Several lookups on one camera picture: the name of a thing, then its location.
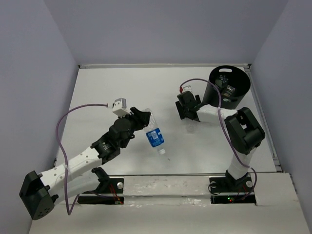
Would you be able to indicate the orange juice bottle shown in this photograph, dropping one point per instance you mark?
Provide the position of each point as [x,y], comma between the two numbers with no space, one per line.
[229,92]

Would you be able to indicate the black round bin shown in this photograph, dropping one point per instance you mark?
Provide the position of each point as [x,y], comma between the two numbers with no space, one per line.
[232,83]

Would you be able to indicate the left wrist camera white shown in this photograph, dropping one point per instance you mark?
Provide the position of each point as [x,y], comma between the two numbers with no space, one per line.
[119,107]

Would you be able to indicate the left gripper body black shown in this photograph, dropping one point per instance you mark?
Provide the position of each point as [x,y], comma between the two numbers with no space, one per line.
[134,126]

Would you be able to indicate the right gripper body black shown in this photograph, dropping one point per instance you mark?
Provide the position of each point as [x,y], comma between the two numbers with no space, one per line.
[185,110]

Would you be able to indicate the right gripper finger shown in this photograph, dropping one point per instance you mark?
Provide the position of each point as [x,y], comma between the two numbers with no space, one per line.
[198,100]
[182,110]

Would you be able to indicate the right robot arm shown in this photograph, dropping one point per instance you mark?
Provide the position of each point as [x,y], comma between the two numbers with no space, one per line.
[243,133]

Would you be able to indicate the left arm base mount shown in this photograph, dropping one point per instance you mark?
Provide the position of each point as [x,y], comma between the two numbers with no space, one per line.
[110,193]

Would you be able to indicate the black cap cola bottle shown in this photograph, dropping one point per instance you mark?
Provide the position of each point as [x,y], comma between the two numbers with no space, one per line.
[221,82]

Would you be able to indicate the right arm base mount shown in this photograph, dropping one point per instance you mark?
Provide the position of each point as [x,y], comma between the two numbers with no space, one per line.
[221,193]

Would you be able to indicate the clear unlabeled plastic bottle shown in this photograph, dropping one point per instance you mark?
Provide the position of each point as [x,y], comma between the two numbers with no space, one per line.
[190,128]

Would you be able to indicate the blue label water bottle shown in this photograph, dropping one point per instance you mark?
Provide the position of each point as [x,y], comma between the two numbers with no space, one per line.
[154,134]

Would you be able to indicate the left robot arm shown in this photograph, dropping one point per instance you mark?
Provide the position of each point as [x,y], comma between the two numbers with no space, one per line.
[40,192]

